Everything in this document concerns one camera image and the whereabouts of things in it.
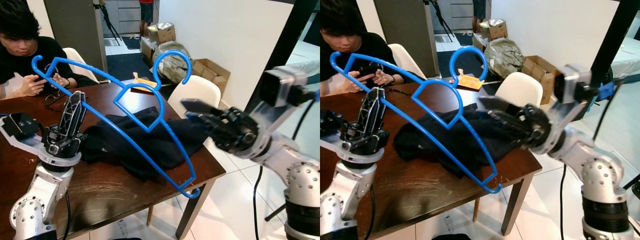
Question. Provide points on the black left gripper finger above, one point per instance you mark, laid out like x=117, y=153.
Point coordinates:
x=68, y=112
x=380, y=112
x=80, y=115
x=369, y=110

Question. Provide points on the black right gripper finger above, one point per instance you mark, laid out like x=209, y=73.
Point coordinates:
x=205, y=122
x=202, y=106
x=500, y=104
x=510, y=121

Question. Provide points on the black cloth garment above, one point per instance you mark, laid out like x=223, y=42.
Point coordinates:
x=462, y=147
x=160, y=150

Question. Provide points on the blue plastic hanger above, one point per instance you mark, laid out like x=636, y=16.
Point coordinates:
x=173, y=51
x=469, y=48

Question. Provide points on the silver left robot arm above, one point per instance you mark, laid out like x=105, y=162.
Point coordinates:
x=42, y=192
x=350, y=197

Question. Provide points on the white plastic chair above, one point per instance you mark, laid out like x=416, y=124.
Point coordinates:
x=75, y=57
x=195, y=92
x=520, y=87
x=400, y=55

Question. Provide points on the brown cardboard box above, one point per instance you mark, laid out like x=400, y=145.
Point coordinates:
x=215, y=77
x=479, y=42
x=542, y=72
x=147, y=50

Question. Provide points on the orange paper packet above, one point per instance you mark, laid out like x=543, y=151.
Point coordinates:
x=145, y=84
x=471, y=81

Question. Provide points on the black phone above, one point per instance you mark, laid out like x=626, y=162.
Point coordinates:
x=369, y=70
x=50, y=70

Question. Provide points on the person in black shirt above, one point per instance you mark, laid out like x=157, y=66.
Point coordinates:
x=47, y=52
x=372, y=50

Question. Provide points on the cardboard box with silver foil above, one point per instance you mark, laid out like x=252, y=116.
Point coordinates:
x=494, y=31
x=162, y=35

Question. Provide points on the dark brown wooden table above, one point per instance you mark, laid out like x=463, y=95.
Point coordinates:
x=110, y=200
x=430, y=205

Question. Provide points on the white mattress bed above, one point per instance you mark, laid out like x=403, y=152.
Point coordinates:
x=307, y=57
x=629, y=55

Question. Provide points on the dark grey door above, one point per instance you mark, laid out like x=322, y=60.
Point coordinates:
x=75, y=25
x=405, y=25

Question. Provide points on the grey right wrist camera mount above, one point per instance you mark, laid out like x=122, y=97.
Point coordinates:
x=292, y=80
x=577, y=75

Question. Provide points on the black door frame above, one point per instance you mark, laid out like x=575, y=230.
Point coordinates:
x=617, y=30
x=295, y=30

